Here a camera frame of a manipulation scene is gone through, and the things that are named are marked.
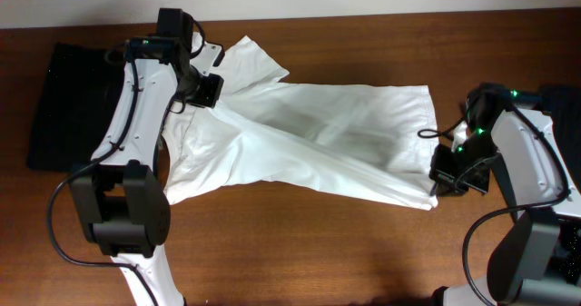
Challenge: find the black cable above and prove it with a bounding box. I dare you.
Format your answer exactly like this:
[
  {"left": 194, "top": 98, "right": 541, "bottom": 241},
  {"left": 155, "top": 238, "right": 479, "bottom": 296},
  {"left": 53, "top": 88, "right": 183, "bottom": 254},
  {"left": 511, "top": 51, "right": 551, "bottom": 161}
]
[
  {"left": 45, "top": 19, "right": 208, "bottom": 306},
  {"left": 417, "top": 101, "right": 571, "bottom": 306}
]

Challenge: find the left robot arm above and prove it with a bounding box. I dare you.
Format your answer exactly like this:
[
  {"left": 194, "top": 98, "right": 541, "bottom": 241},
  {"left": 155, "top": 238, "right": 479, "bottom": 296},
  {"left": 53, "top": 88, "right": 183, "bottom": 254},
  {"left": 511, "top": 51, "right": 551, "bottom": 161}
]
[{"left": 64, "top": 8, "right": 225, "bottom": 305}]

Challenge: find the right black cable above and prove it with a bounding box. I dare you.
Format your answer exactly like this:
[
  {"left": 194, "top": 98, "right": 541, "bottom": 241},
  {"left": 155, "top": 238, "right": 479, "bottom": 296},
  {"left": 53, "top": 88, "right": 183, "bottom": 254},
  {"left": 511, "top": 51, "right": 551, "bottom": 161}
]
[{"left": 417, "top": 101, "right": 571, "bottom": 306}]

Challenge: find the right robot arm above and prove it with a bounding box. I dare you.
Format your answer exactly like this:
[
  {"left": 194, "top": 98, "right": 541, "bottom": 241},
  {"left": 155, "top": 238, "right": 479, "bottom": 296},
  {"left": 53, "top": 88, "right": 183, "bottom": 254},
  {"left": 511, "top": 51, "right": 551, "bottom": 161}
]
[{"left": 429, "top": 83, "right": 580, "bottom": 305}]

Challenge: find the dark green garment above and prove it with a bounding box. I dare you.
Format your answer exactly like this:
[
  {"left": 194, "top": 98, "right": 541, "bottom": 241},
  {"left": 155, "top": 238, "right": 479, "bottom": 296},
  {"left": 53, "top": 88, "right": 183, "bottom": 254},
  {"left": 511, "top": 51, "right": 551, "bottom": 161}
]
[{"left": 492, "top": 84, "right": 581, "bottom": 193}]

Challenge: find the folded black garment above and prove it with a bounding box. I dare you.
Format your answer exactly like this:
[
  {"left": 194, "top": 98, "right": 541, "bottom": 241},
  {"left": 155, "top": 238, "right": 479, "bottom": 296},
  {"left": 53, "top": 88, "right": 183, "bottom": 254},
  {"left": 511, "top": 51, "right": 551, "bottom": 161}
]
[{"left": 26, "top": 43, "right": 124, "bottom": 173}]

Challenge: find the white t-shirt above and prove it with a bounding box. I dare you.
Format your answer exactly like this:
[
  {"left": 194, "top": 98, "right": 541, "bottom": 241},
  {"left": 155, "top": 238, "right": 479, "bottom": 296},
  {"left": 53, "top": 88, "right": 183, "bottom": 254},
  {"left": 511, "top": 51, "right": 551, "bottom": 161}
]
[{"left": 163, "top": 37, "right": 438, "bottom": 210}]

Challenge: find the left black cable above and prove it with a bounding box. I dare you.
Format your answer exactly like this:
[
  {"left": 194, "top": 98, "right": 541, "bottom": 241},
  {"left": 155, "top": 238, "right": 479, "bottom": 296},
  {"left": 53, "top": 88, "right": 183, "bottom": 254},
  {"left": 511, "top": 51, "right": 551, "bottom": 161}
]
[{"left": 45, "top": 19, "right": 208, "bottom": 306}]

